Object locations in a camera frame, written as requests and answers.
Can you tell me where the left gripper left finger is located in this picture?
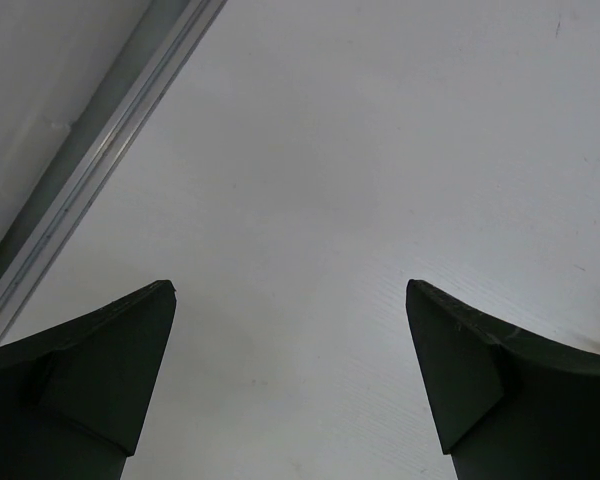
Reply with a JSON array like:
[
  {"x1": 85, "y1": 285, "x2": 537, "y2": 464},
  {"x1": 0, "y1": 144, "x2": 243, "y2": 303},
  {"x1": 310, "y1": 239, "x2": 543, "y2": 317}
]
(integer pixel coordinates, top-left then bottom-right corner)
[{"x1": 0, "y1": 280, "x2": 176, "y2": 479}]

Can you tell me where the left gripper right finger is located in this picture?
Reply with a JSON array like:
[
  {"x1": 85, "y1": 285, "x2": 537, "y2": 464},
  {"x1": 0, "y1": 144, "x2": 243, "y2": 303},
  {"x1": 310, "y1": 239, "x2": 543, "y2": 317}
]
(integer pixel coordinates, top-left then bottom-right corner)
[{"x1": 406, "y1": 279, "x2": 600, "y2": 479}]

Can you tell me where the left aluminium rail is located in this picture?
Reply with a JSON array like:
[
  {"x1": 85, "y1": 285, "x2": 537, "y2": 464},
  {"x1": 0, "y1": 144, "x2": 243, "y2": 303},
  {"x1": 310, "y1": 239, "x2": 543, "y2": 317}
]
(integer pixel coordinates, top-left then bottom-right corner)
[{"x1": 0, "y1": 1, "x2": 224, "y2": 343}]

